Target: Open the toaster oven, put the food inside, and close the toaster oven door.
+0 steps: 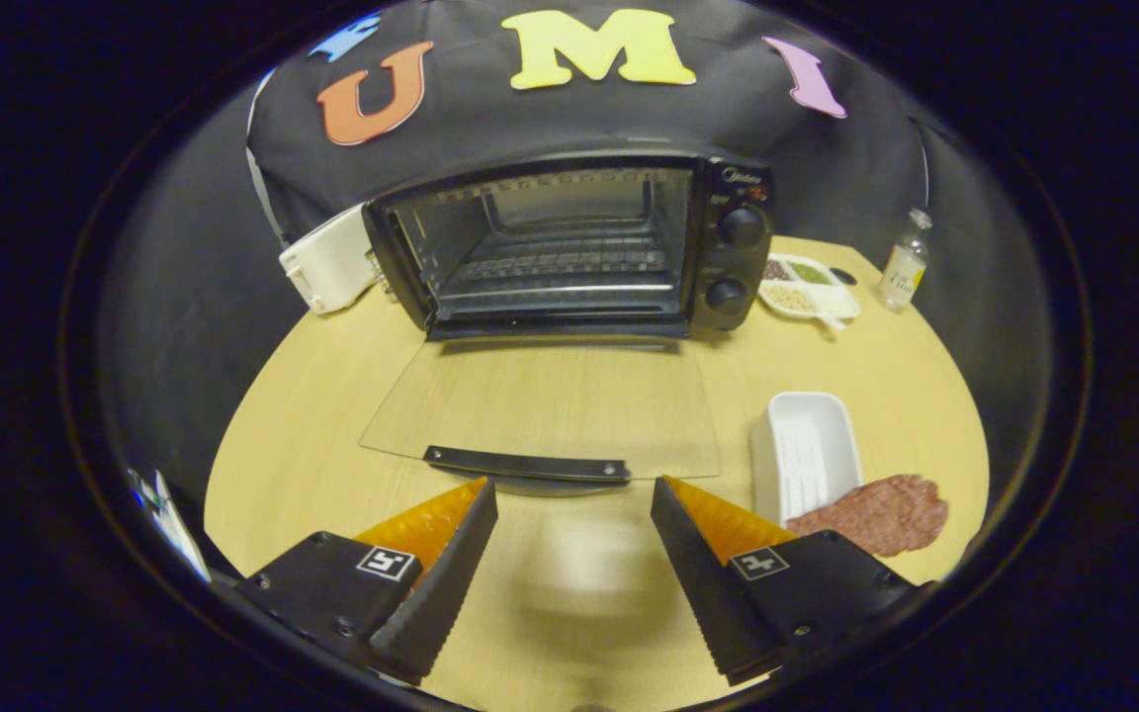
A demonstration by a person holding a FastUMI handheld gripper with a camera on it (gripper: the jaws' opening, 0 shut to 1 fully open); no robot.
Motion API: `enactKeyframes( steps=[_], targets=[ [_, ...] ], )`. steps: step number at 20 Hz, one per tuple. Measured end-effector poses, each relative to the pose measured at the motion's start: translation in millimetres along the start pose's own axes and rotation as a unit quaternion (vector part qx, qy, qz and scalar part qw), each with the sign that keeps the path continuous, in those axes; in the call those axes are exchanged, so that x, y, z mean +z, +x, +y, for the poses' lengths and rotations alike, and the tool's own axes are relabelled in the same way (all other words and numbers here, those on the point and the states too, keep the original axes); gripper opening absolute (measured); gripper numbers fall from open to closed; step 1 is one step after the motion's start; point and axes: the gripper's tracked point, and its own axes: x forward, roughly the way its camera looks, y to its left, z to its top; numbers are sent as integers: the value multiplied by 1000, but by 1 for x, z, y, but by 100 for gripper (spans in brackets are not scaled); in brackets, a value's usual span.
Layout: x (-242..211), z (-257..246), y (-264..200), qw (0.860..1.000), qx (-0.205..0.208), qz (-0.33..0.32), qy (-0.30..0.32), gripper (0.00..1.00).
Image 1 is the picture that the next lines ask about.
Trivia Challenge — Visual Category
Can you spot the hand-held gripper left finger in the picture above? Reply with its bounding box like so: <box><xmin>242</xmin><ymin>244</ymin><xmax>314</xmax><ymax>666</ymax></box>
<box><xmin>233</xmin><ymin>478</ymin><xmax>499</xmax><ymax>685</ymax></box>

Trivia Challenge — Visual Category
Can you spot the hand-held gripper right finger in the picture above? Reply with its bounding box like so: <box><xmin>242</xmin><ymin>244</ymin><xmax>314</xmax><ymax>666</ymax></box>
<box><xmin>651</xmin><ymin>476</ymin><xmax>926</xmax><ymax>685</ymax></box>

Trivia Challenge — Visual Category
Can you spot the red raw meat slice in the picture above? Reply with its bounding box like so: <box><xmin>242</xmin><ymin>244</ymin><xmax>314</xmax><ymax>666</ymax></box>
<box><xmin>785</xmin><ymin>474</ymin><xmax>949</xmax><ymax>557</ymax></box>

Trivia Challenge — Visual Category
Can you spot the black toaster oven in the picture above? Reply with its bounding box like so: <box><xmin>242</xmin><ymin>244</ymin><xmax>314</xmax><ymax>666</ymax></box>
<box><xmin>360</xmin><ymin>148</ymin><xmax>776</xmax><ymax>495</ymax></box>

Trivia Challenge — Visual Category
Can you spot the white bread toaster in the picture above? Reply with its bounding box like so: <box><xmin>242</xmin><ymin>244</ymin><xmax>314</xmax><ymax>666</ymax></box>
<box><xmin>279</xmin><ymin>203</ymin><xmax>380</xmax><ymax>315</ymax></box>

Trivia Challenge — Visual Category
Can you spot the white rectangular dish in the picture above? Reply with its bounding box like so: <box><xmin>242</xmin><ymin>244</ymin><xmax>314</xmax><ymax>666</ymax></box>
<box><xmin>750</xmin><ymin>392</ymin><xmax>864</xmax><ymax>527</ymax></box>

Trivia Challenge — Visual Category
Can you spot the white divided plate with beans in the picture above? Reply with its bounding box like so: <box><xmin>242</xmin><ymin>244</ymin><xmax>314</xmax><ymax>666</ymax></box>
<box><xmin>757</xmin><ymin>253</ymin><xmax>862</xmax><ymax>330</ymax></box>

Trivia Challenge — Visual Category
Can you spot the clear glass bottle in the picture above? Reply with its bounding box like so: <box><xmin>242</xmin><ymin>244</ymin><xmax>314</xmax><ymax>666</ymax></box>
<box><xmin>878</xmin><ymin>208</ymin><xmax>933</xmax><ymax>314</ymax></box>

